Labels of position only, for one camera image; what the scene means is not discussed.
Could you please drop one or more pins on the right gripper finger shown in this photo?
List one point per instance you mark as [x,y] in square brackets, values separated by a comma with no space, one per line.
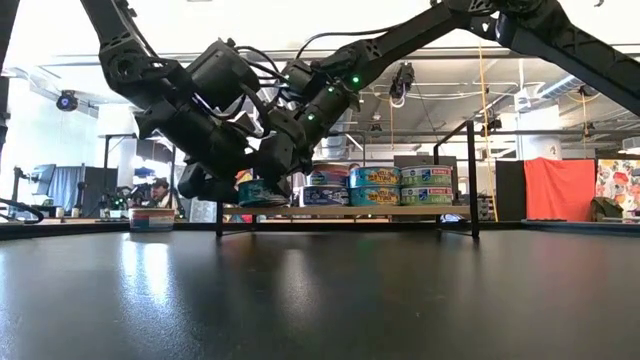
[277,157]

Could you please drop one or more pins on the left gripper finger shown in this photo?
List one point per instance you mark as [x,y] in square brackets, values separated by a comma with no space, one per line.
[207,186]

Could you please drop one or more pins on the silver tin can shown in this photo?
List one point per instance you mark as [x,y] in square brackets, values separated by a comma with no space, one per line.
[426,176]
[257,196]
[375,177]
[325,196]

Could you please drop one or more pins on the silver can blue label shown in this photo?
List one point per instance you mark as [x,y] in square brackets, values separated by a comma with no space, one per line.
[375,196]

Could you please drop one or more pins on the silver can green white label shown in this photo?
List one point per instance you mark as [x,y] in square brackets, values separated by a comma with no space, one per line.
[426,196]

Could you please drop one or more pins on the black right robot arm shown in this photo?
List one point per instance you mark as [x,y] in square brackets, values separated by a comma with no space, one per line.
[550,35]

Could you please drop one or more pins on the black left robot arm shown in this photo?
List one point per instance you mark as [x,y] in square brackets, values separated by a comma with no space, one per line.
[125,55]

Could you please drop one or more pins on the person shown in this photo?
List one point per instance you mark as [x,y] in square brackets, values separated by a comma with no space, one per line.
[160,192]

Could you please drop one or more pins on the pale gold tin can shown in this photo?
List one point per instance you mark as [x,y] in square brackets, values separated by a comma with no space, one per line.
[151,220]

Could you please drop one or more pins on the background black robot arms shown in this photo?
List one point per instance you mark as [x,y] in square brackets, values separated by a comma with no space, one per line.
[117,199]

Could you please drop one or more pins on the black ceiling spotlight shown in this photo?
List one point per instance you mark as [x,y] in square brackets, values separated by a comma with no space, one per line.
[587,91]
[66,100]

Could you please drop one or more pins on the grey curtain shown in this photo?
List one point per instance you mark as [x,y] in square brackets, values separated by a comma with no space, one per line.
[65,182]

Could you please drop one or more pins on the black monitor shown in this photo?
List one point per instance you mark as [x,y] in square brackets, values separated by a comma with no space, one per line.
[42,175]

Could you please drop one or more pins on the black partition panel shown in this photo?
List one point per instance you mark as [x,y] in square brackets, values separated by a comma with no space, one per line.
[510,190]

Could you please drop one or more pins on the white round column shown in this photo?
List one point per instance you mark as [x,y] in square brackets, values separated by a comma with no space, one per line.
[540,135]

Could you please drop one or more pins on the orange cloth panel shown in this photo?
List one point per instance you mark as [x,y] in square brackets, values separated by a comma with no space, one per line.
[559,190]

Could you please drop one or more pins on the olive green bag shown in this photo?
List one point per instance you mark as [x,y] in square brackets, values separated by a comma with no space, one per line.
[605,209]

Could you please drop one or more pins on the floral patterned cloth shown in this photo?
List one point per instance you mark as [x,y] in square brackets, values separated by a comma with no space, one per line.
[620,185]

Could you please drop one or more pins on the silver ventilation duct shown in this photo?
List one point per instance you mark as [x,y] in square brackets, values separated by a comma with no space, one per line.
[560,85]

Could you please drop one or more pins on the black aluminium table frame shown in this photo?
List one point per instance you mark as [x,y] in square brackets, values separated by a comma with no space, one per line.
[550,226]

